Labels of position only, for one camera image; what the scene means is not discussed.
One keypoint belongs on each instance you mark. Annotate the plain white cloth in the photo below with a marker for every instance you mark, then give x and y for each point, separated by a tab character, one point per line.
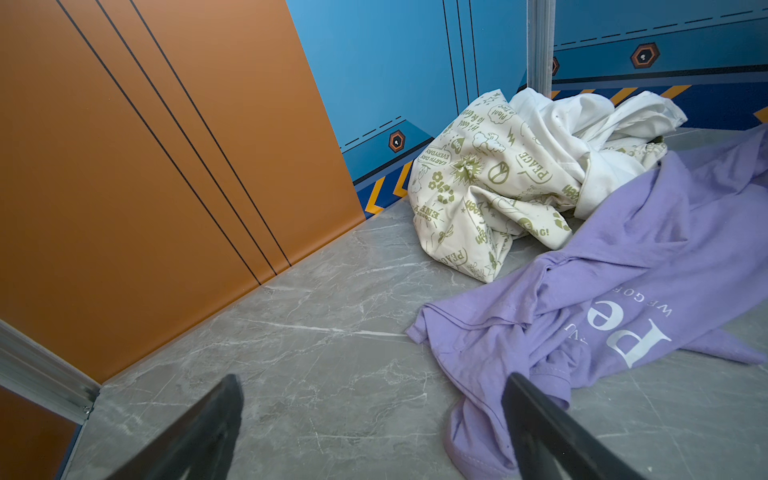
587	147

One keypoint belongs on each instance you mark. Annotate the right aluminium corner post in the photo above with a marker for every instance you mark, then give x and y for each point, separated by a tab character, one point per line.
540	32

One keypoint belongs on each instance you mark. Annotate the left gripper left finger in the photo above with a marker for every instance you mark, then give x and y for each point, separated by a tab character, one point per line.
198	445

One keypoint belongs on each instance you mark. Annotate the left aluminium corner post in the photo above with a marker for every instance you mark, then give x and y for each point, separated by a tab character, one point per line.
40	376

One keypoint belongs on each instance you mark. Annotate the green patterned cream cloth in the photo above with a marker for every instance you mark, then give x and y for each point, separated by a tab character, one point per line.
473	192

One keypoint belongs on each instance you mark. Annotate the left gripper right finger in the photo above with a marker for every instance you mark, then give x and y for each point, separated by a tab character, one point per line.
547	441

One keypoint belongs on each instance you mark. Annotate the aluminium corner post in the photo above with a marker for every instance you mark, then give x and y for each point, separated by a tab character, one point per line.
540	32
40	376

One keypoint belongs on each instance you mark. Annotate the purple t-shirt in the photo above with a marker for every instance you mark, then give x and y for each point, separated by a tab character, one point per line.
663	264

